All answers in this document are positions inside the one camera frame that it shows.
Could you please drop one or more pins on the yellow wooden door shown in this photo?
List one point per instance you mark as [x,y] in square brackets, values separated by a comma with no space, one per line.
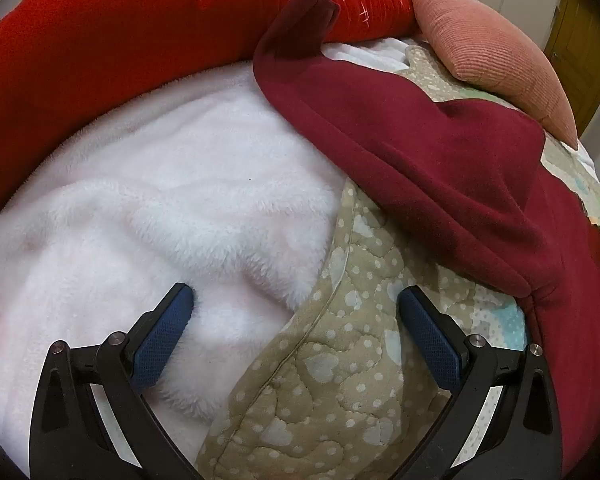
[580,45]

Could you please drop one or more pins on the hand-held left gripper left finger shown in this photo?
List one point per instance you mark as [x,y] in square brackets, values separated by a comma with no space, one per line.
[162,335]

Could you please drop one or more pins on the white fleece blanket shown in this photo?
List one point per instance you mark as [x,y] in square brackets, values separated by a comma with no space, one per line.
[155,200]

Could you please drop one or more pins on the dark red garment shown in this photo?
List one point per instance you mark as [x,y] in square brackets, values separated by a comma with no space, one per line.
[405,125]

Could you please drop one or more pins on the red embroidered quilt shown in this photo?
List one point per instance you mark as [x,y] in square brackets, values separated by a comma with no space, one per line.
[105,35]

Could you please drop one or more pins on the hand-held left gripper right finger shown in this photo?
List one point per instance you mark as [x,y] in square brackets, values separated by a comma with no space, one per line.
[432,335]

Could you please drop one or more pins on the beige patchwork quilt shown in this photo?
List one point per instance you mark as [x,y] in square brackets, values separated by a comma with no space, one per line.
[330,360]

